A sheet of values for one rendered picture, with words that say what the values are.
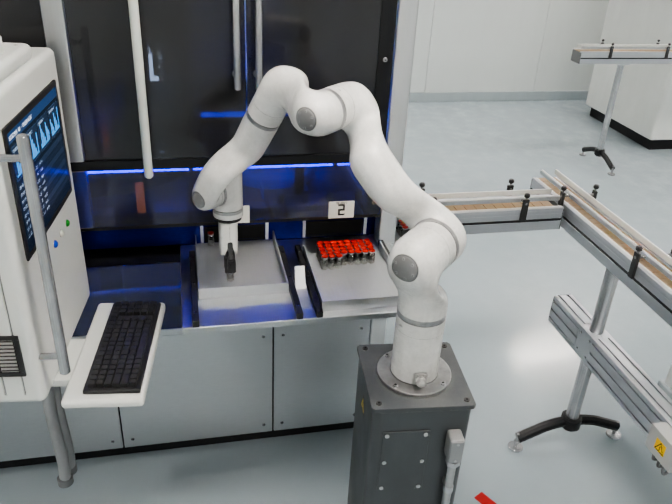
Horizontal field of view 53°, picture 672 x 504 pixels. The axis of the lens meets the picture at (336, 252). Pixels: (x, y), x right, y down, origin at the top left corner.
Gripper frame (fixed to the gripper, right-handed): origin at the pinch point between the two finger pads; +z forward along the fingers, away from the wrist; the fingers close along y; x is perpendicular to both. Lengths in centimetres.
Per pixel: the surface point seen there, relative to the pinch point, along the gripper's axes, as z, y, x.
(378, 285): 7.8, 5.4, 44.2
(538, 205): 3, -35, 117
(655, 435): 44, 44, 124
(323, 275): 7.7, -2.6, 28.7
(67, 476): 73, 4, -55
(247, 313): 7.9, 14.7, 3.6
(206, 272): 7.5, -9.0, -6.7
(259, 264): 7.6, -11.9, 9.9
